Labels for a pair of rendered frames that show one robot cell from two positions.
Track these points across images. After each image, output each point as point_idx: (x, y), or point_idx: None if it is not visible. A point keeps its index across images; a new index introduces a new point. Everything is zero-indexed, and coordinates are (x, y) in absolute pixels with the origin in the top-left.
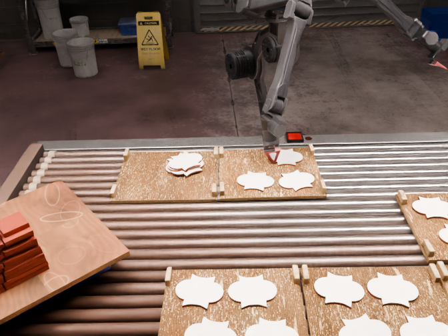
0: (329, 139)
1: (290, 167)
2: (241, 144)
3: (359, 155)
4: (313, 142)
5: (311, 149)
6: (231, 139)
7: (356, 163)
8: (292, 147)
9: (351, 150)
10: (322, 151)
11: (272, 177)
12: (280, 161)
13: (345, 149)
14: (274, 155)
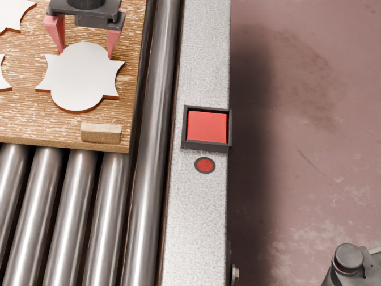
0: (196, 217)
1: (34, 80)
2: (189, 24)
3: (85, 277)
4: (180, 172)
5: (86, 123)
6: (217, 9)
7: (26, 247)
8: (155, 115)
9: (124, 266)
10: (116, 178)
11: (3, 41)
12: (61, 61)
13: (127, 249)
14: (92, 54)
